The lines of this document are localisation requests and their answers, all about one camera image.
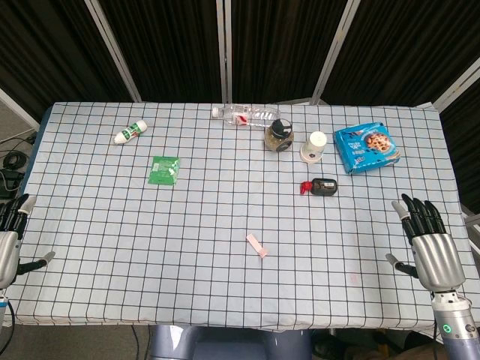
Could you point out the pink strip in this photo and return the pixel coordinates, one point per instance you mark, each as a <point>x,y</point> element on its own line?
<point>257,245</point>

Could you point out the white green small bottle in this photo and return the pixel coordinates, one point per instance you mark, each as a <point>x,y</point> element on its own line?
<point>129,132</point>

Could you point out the black floor power adapter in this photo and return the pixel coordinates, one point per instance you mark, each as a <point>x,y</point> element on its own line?
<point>9,183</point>

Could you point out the black bottle red cap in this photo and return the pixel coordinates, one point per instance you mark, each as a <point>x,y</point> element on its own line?
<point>322,186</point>

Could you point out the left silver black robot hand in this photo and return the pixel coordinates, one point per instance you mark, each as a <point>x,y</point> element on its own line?
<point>7,251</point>

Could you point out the clear plastic water bottle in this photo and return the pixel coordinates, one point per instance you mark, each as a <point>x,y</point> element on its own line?
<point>247,115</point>

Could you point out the green foil sachet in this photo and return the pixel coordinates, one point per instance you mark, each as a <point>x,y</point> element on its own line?
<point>164,170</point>

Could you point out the blue cookie box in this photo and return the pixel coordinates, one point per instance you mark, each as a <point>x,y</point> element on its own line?
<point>365,148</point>

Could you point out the white paper cup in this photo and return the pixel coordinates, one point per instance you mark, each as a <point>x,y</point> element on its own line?
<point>313,148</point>

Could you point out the black screen panel white frame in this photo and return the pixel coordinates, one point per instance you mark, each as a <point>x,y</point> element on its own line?
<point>168,45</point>
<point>56,45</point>
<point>285,45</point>
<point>405,45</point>
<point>465,142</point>

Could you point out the white checkered tablecloth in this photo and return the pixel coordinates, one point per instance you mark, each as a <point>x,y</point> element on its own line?
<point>225,210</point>

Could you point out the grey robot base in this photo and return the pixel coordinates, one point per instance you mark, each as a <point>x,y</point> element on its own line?
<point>225,345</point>

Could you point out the glass spice jar black lid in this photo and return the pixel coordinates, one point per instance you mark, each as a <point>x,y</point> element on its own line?
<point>278,140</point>

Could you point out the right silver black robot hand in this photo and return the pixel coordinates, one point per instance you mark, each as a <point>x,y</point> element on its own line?
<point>437,255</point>

